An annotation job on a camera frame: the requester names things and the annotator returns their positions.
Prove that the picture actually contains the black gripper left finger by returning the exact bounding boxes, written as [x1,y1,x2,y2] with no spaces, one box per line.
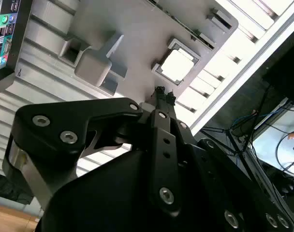
[1,86,184,218]

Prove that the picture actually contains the silver and green CPU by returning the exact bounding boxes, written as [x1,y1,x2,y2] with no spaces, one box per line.
[161,48,195,82]

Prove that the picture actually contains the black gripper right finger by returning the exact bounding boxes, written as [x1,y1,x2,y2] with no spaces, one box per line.
[166,91,294,232]

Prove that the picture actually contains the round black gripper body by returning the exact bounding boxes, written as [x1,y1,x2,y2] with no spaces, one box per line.
[35,149,225,232]

